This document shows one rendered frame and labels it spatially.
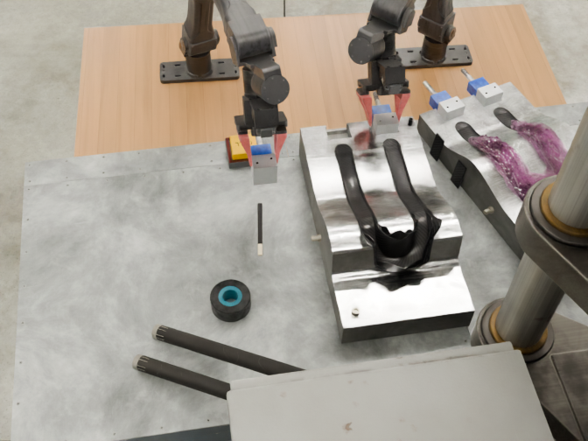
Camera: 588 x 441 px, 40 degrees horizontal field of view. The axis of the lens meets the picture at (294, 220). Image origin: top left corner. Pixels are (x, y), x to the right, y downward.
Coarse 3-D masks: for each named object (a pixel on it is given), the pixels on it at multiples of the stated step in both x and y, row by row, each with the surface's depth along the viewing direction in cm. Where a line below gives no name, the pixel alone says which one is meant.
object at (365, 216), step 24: (384, 144) 176; (360, 192) 169; (408, 192) 169; (360, 216) 161; (432, 216) 158; (384, 240) 157; (408, 240) 156; (432, 240) 155; (384, 264) 156; (408, 264) 159
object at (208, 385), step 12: (144, 360) 150; (156, 360) 150; (144, 372) 150; (156, 372) 149; (168, 372) 148; (180, 372) 147; (192, 372) 147; (180, 384) 148; (192, 384) 146; (204, 384) 145; (216, 384) 144; (228, 384) 144; (216, 396) 145
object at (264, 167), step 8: (256, 136) 170; (256, 144) 169; (264, 144) 167; (256, 152) 166; (264, 152) 166; (256, 160) 163; (264, 160) 163; (272, 160) 163; (256, 168) 162; (264, 168) 162; (272, 168) 163; (256, 176) 164; (264, 176) 164; (272, 176) 165; (256, 184) 166; (264, 184) 166
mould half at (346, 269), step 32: (320, 128) 179; (352, 128) 179; (320, 160) 173; (384, 160) 174; (416, 160) 174; (320, 192) 168; (384, 192) 168; (416, 192) 168; (320, 224) 165; (352, 224) 157; (384, 224) 157; (448, 224) 158; (352, 256) 155; (448, 256) 160; (352, 288) 157; (384, 288) 157; (416, 288) 157; (448, 288) 157; (352, 320) 153; (384, 320) 153; (416, 320) 154; (448, 320) 156
